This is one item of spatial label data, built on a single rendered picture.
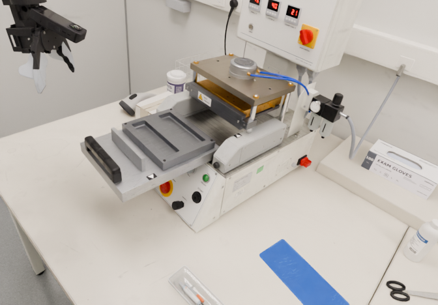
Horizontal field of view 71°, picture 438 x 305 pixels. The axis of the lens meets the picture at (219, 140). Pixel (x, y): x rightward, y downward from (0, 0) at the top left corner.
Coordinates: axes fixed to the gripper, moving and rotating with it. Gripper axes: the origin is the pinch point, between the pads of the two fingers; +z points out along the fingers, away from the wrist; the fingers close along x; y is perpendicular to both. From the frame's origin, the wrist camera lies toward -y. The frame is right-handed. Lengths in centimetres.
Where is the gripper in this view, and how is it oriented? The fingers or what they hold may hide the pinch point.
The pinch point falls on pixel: (60, 83)
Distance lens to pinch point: 89.0
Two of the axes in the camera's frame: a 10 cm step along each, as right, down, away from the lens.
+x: -1.2, 5.2, -8.4
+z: 0.0, 8.5, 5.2
